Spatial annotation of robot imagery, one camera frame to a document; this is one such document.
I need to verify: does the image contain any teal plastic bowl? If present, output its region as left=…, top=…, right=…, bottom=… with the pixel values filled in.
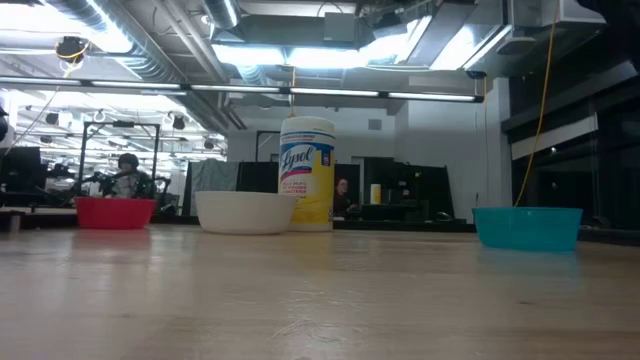
left=471, top=206, right=584, bottom=252

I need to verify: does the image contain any black cabinet block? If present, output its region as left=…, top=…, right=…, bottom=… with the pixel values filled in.
left=360, top=156, right=456, bottom=222

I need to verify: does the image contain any person seated at desk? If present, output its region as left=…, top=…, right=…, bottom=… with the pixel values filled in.
left=106, top=152, right=154, bottom=200

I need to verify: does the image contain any black metal frame stand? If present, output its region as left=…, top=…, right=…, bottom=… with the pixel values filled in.
left=78, top=120, right=162, bottom=199

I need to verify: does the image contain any person behind black partition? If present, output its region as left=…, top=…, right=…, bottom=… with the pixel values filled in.
left=335, top=177, right=359, bottom=218

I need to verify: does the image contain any black partition panel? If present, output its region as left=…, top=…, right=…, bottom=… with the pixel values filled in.
left=235, top=160, right=281, bottom=194

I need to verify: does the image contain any yellow black ceiling cable reel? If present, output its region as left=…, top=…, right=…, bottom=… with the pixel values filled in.
left=54, top=35, right=92, bottom=64

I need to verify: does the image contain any silver spiral air duct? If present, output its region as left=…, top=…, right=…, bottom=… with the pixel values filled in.
left=44, top=0, right=187, bottom=84

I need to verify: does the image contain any long ceiling light bar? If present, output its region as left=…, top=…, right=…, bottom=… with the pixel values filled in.
left=0, top=75, right=485, bottom=104

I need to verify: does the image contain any white bowl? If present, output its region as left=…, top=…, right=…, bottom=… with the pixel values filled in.
left=194, top=190, right=298, bottom=236

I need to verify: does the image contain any black computer monitor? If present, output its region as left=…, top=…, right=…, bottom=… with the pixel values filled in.
left=0, top=146, right=44, bottom=194

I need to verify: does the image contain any red plastic bowl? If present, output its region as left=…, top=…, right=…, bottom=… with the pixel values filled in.
left=74, top=196, right=158, bottom=231

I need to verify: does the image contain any long yellow hanging cable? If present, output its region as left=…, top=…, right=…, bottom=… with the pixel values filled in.
left=513, top=0, right=560, bottom=208

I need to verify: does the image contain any yellow Lysol wipes canister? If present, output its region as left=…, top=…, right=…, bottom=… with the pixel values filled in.
left=278, top=115, right=337, bottom=233

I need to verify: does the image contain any grey draped cloth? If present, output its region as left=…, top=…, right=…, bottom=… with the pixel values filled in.
left=189, top=158, right=241, bottom=217

